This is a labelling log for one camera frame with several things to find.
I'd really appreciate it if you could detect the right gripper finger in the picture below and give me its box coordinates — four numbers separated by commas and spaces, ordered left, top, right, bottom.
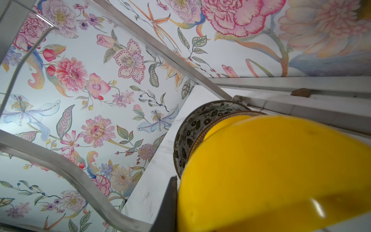
150, 177, 178, 232

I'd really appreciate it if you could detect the yellow bowl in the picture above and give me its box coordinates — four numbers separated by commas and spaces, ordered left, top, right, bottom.
177, 116, 371, 232

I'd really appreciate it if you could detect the pink striped bowl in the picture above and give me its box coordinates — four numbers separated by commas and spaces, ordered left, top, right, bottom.
188, 111, 266, 159

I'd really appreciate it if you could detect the steel two-tier dish rack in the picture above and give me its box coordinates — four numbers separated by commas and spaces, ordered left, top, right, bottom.
1, 1, 371, 232

